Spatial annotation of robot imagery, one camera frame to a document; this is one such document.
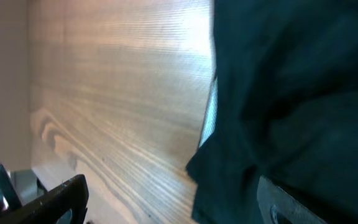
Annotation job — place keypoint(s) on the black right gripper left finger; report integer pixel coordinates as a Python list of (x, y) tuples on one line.
[(71, 196)]

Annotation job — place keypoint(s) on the black garment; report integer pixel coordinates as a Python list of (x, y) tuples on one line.
[(287, 109)]

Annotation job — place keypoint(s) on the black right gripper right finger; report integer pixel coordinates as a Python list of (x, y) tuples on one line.
[(277, 206)]

